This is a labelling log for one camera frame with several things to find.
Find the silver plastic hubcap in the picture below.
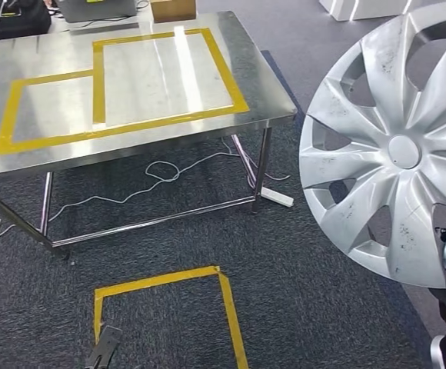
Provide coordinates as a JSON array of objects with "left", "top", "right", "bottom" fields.
[{"left": 299, "top": 0, "right": 446, "bottom": 290}]

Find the steel workbench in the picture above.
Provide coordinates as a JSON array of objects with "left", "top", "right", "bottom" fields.
[{"left": 0, "top": 10, "right": 299, "bottom": 260}]

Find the yellow tape on workbench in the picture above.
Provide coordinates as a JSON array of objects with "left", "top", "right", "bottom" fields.
[{"left": 0, "top": 28, "right": 251, "bottom": 156}]

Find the white power strip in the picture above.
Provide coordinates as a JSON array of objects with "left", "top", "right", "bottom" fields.
[{"left": 260, "top": 187, "right": 295, "bottom": 208}]

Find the white block with light strip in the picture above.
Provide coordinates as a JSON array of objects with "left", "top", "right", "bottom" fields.
[{"left": 319, "top": 0, "right": 435, "bottom": 22}]

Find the brown cardboard box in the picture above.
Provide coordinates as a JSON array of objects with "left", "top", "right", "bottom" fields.
[{"left": 150, "top": 0, "right": 197, "bottom": 24}]

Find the grey metal bar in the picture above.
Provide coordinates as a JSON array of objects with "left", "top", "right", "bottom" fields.
[{"left": 69, "top": 22, "right": 140, "bottom": 34}]

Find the grey laptop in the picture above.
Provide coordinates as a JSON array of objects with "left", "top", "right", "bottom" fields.
[{"left": 55, "top": 0, "right": 139, "bottom": 24}]

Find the black bag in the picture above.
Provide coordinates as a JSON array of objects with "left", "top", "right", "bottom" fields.
[{"left": 0, "top": 0, "right": 52, "bottom": 42}]

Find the white floor cable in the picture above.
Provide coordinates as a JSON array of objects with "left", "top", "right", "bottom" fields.
[{"left": 48, "top": 137, "right": 291, "bottom": 225}]

